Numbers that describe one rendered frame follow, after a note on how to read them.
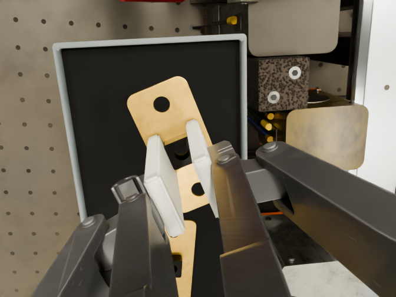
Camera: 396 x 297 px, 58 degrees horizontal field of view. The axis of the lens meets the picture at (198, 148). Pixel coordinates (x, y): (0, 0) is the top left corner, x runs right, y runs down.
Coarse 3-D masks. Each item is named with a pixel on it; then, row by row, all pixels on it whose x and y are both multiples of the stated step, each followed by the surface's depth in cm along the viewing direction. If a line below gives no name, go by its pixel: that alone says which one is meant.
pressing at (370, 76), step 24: (360, 0) 42; (384, 0) 42; (360, 24) 43; (384, 24) 43; (360, 48) 43; (384, 48) 44; (360, 72) 44; (384, 72) 45; (360, 96) 45; (384, 96) 46; (384, 120) 47; (384, 144) 48; (360, 168) 49; (384, 168) 49
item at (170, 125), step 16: (176, 80) 21; (144, 96) 21; (176, 96) 21; (192, 96) 21; (144, 112) 21; (160, 112) 22; (176, 112) 21; (192, 112) 22; (144, 128) 22; (160, 128) 22; (176, 128) 22; (176, 144) 21; (208, 144) 22; (176, 160) 21; (192, 176) 23; (192, 192) 23; (192, 208) 23
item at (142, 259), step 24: (120, 192) 15; (144, 192) 15; (120, 216) 13; (144, 216) 13; (120, 240) 12; (144, 240) 11; (168, 240) 15; (120, 264) 10; (144, 264) 10; (168, 264) 12; (120, 288) 9; (144, 288) 8; (168, 288) 11
